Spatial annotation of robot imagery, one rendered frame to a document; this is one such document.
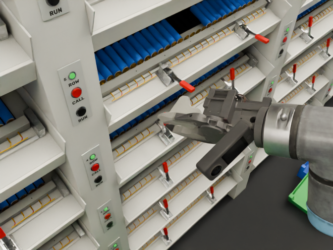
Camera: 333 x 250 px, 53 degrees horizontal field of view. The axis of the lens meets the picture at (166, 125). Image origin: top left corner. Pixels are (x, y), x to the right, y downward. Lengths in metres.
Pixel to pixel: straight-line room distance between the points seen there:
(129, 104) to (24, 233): 0.35
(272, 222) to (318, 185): 1.09
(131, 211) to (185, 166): 0.23
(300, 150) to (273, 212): 1.16
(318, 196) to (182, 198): 0.72
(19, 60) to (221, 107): 0.34
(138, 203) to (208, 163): 0.47
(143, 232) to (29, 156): 0.64
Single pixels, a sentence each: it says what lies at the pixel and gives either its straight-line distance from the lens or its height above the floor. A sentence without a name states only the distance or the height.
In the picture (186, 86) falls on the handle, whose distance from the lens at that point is 0.71.
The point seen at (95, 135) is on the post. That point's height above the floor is 0.94.
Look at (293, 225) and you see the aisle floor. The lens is 1.70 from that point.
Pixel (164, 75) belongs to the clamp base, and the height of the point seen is 0.97.
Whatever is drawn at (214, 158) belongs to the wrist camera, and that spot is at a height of 0.97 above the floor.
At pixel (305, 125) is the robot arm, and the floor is 1.05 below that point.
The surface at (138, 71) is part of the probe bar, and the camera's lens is 0.72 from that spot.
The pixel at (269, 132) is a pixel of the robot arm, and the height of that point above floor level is 1.03.
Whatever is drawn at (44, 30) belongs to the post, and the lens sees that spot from 0.50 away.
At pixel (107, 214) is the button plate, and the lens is 0.87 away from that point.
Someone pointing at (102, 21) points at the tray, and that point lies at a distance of 0.56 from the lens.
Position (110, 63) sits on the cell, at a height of 1.00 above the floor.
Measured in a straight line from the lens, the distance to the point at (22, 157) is 0.64.
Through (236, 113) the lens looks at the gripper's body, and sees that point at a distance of 0.62.
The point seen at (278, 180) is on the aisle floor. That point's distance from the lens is 1.82.
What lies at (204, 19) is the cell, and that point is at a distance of 0.88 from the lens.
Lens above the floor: 1.42
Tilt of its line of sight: 46 degrees down
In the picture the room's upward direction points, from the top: straight up
